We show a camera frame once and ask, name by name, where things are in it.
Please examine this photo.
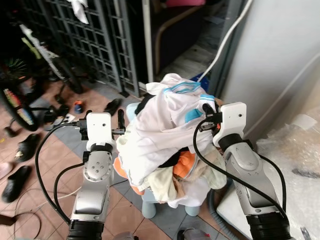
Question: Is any large grey white appliance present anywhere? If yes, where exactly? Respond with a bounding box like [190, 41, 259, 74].
[220, 0, 320, 143]

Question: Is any short black left arm cable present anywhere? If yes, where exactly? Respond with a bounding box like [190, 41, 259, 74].
[53, 161, 86, 221]

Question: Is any white cloth on gate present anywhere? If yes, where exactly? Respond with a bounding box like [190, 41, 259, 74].
[67, 0, 91, 25]

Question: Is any black shoe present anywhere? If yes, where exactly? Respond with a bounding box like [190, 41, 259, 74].
[102, 98, 124, 117]

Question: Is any orange garment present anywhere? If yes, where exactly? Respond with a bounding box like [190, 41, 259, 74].
[113, 150, 199, 197]

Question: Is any short black arm cable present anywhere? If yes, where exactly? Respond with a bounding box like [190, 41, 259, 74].
[258, 154, 288, 213]
[53, 161, 86, 221]

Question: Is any blue plastic container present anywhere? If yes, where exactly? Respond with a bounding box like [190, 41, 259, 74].
[192, 72, 212, 92]

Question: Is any grey corrugated hose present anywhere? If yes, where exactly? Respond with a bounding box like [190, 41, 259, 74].
[207, 187, 251, 240]

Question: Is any thin white floor wire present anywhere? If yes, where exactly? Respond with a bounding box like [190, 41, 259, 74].
[12, 184, 85, 240]

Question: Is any light blue cloth item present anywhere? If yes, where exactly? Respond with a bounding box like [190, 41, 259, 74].
[184, 94, 217, 124]

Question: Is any short black right arm cable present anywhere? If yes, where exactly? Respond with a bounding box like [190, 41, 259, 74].
[258, 154, 288, 213]

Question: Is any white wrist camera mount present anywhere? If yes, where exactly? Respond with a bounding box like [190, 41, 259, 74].
[86, 112, 114, 152]
[212, 102, 248, 149]

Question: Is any dark metal grille gate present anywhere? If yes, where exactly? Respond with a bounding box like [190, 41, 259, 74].
[15, 0, 142, 98]

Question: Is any long black left arm cable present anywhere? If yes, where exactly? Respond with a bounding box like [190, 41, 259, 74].
[34, 123, 84, 225]

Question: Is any pink shoe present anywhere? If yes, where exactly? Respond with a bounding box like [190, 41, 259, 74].
[0, 162, 14, 180]

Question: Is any white hose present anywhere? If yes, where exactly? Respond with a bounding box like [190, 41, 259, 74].
[197, 0, 256, 84]

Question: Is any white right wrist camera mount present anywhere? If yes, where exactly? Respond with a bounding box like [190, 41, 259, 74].
[212, 102, 248, 149]

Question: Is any grey robot foot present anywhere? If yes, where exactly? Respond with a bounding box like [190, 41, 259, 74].
[176, 227, 212, 240]
[112, 231, 139, 240]

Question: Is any large white garment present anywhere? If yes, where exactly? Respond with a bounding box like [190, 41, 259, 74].
[117, 73, 224, 187]

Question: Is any long black arm cable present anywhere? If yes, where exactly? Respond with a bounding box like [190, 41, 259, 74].
[192, 118, 288, 219]
[34, 123, 84, 225]

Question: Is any clear bubble wrap sheet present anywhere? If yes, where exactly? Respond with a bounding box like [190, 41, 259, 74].
[254, 109, 320, 240]

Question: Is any grey right robot foot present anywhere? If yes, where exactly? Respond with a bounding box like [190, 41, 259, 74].
[176, 227, 212, 240]

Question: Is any grey left robot foot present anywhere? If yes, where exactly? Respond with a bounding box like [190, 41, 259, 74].
[112, 231, 139, 240]

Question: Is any cream garment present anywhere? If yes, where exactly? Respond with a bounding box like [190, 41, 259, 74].
[147, 162, 229, 204]

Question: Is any light blue plastic stool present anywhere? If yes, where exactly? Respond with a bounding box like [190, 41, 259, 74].
[124, 101, 202, 219]

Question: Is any white upright pole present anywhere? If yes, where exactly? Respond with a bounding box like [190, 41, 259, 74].
[141, 0, 155, 84]

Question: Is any long black right arm cable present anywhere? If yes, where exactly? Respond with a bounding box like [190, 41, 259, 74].
[192, 118, 288, 219]

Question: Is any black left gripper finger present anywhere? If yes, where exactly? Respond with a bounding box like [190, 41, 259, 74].
[112, 108, 126, 136]

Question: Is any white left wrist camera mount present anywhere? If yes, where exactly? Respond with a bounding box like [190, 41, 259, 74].
[86, 112, 114, 152]

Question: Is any black bicycle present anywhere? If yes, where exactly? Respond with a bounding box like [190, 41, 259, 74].
[0, 14, 87, 133]

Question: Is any black sandal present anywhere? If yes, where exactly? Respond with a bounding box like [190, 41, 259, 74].
[14, 132, 44, 164]
[1, 165, 34, 204]

